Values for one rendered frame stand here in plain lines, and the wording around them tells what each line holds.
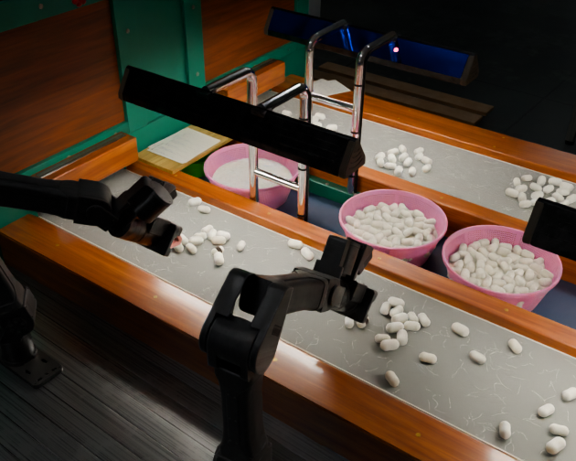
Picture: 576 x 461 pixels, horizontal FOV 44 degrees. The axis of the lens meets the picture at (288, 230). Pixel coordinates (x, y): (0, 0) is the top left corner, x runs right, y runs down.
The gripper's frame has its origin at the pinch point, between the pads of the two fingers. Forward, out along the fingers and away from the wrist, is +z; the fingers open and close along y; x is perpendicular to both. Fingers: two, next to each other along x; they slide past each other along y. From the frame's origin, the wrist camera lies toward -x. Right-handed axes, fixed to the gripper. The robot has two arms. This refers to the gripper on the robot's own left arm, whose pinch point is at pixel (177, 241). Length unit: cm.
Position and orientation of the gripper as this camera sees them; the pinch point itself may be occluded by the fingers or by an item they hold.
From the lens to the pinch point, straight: 153.5
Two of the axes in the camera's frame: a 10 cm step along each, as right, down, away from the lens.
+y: -8.1, -3.4, 4.7
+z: 4.4, 1.9, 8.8
